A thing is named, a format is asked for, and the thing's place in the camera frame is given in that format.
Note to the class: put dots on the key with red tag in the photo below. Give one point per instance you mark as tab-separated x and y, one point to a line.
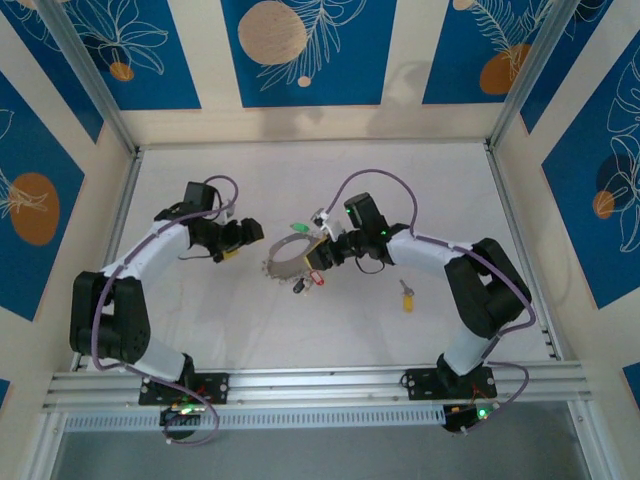
316	278

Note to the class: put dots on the aluminium frame post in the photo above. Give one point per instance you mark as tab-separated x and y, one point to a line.
86	65
535	65

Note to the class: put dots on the key with black head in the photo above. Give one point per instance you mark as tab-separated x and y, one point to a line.
298	286

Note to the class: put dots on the wide aluminium mounting rail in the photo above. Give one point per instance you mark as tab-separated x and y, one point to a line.
320	385

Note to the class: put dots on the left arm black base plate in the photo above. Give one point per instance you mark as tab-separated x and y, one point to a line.
217	387

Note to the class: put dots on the key with green tag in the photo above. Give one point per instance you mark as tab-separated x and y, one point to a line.
299	227

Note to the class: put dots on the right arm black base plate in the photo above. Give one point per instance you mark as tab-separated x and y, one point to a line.
422	382

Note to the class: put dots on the aluminium frame bar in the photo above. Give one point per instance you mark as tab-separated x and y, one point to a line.
310	145
510	210
127	185

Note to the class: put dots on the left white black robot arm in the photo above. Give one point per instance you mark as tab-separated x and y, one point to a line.
125	340

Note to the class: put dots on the metal disc with key rings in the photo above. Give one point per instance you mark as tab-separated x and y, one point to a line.
277	270

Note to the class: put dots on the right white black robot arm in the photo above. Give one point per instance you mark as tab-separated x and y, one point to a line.
480	305

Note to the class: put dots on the key with yellow head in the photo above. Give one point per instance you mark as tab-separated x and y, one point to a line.
408	301

